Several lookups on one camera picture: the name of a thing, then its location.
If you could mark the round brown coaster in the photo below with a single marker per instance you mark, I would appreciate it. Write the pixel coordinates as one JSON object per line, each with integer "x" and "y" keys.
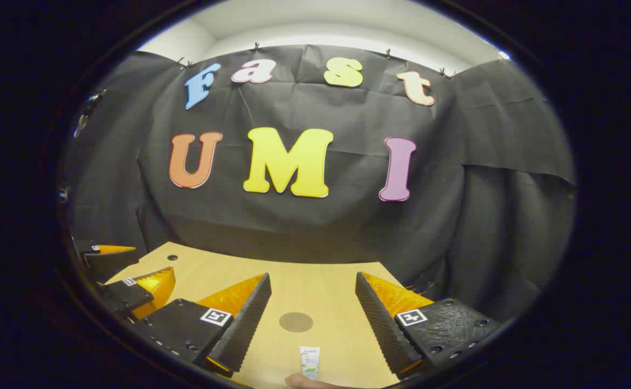
{"x": 296, "y": 322}

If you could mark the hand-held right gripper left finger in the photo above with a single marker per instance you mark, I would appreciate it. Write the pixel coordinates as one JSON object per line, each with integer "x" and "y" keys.
{"x": 245, "y": 324}

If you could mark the white toothpaste tube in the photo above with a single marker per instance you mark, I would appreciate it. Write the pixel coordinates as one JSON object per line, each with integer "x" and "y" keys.
{"x": 310, "y": 363}

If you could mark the black backdrop cloth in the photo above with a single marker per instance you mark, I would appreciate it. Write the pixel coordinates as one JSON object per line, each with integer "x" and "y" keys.
{"x": 347, "y": 227}

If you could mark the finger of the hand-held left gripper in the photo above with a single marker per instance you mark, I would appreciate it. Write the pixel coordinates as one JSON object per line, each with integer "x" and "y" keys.
{"x": 107, "y": 263}
{"x": 128, "y": 295}

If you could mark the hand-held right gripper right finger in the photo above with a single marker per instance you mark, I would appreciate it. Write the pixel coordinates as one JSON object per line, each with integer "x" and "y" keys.
{"x": 380, "y": 324}

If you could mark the wooden desktop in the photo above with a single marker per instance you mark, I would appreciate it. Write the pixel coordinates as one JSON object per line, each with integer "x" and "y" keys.
{"x": 315, "y": 292}

